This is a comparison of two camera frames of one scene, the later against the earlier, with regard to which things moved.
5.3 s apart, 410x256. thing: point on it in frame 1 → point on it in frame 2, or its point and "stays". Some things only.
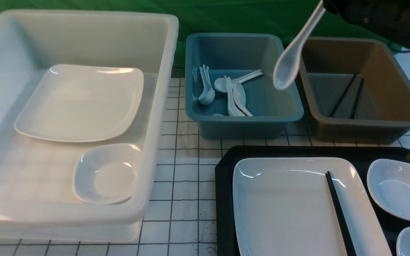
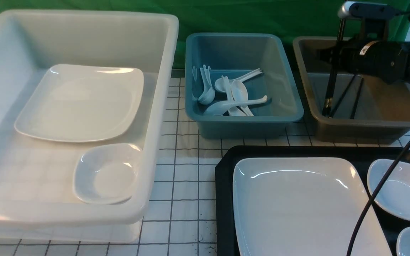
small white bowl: (401, 188) stays
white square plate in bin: (80, 103) stays
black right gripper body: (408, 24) → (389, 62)
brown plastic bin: (355, 91) stays
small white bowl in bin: (107, 174) stays
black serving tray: (226, 240) stays
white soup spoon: (287, 66) → (221, 108)
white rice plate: (283, 206) stays
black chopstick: (341, 217) → (332, 82)
